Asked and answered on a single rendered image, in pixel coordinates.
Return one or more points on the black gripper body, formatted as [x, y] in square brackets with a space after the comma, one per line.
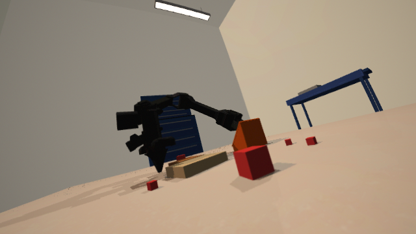
[157, 142]

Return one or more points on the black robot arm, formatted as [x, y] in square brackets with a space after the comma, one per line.
[146, 113]

